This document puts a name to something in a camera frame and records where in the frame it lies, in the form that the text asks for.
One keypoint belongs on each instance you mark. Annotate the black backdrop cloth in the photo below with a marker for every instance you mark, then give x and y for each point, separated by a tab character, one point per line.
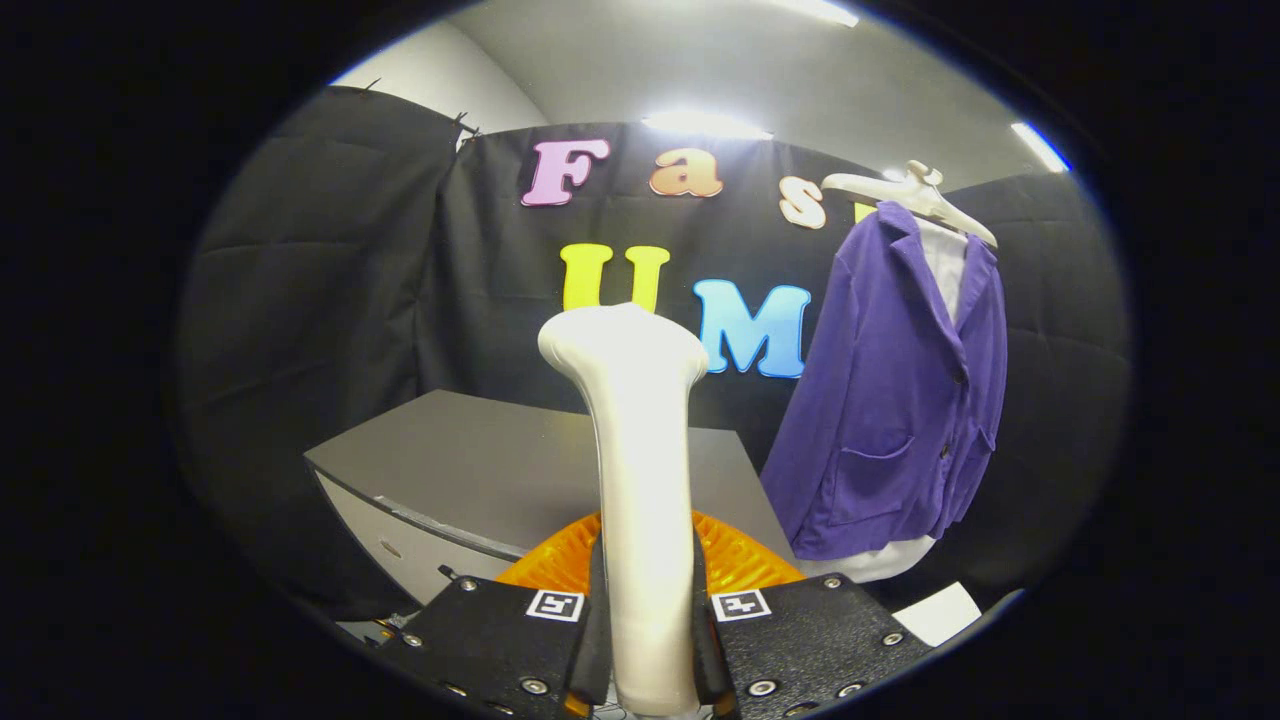
300	300

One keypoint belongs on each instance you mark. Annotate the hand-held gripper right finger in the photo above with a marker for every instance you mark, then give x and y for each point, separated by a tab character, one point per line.
820	640

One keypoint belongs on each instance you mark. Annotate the long ceiling light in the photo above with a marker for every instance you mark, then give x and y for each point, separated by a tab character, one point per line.
705	124

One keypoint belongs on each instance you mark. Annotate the grey drawer cabinet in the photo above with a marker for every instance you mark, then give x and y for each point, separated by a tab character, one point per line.
480	450

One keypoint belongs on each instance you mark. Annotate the white garment steamer head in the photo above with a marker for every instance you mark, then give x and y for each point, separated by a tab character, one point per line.
640	450

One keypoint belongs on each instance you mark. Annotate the white plastic clothes hanger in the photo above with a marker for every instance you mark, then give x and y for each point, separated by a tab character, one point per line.
915	190

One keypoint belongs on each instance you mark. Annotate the white paper sheet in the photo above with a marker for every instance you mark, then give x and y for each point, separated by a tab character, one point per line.
940	612

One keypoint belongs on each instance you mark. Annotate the white padded garment form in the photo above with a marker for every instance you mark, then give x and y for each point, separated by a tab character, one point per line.
945	270

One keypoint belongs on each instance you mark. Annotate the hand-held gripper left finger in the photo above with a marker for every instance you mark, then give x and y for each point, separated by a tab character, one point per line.
480	640

